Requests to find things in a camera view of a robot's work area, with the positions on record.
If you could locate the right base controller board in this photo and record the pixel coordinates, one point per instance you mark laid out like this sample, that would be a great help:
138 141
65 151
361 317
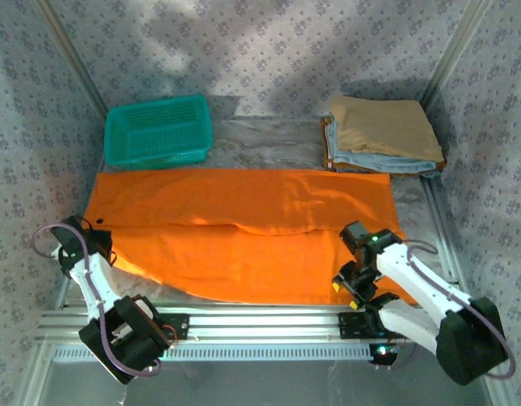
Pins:
383 353

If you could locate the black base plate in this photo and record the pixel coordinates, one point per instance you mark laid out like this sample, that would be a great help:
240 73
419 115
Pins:
349 325
180 325

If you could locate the blue denim folded trousers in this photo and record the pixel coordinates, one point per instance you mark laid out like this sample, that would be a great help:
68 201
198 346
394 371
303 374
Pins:
431 173

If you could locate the aluminium upright frame post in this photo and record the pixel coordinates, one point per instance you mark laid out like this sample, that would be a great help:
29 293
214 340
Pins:
70 55
455 46

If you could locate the light blue folded trousers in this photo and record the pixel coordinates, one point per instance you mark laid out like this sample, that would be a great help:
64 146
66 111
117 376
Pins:
379 162

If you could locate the long aluminium base rail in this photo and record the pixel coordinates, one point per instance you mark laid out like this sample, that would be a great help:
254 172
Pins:
264 323

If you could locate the tan folded trousers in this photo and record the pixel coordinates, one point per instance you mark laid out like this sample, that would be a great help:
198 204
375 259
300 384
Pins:
383 122

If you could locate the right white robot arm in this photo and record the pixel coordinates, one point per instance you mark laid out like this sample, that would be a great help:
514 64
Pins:
412 279

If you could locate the teal plastic basket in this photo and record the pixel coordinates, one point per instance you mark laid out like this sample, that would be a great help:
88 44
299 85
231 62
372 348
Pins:
159 127

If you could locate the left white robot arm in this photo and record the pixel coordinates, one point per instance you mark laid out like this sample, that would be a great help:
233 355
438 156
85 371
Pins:
91 279

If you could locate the brown folded trousers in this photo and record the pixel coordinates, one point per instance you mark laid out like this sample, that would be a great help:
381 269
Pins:
326 156

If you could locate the aluminium table side rail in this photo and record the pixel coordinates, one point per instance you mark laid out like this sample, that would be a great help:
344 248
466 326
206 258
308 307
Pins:
434 203
66 292

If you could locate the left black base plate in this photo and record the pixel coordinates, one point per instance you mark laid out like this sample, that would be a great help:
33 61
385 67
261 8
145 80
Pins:
180 325

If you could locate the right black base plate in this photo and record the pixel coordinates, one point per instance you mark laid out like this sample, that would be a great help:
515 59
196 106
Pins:
349 325

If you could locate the orange trousers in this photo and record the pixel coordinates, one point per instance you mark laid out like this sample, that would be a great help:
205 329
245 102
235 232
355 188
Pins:
243 254

